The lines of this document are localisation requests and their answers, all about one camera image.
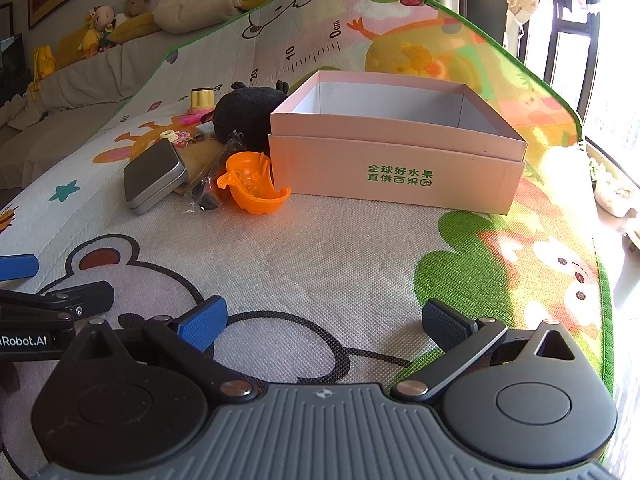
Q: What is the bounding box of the orange plastic toy shell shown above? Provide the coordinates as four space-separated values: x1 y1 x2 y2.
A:
216 151 291 216

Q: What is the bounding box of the yellow pudding toy pink base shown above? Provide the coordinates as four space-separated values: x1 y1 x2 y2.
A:
188 87 215 115

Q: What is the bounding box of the colourful cartoon play mat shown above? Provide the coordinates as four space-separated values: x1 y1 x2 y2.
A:
0 0 614 480

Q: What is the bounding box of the silver metal tin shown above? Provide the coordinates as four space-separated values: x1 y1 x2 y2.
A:
124 139 189 214

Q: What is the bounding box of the clear packet of black items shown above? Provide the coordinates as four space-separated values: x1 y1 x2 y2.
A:
186 131 245 212

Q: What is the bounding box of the grey covered sofa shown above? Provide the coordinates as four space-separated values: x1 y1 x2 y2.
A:
0 24 212 196

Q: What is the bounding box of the pink cardboard box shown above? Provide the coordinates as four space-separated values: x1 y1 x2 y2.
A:
269 70 527 214

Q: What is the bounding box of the yellow plush duck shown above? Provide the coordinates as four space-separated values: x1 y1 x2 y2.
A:
77 25 101 58

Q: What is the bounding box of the black plush toy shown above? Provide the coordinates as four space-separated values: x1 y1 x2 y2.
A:
212 80 288 155

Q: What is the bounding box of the small doll figure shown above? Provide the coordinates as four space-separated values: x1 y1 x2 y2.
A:
90 6 115 35

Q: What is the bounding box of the yellow banana cushion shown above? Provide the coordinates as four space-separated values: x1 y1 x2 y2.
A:
107 12 160 44

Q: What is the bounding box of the beige bolster pillow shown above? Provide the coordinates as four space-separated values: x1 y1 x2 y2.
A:
153 0 243 35

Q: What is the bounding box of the tan fluffy plush keychain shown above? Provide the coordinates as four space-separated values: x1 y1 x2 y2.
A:
175 139 224 195

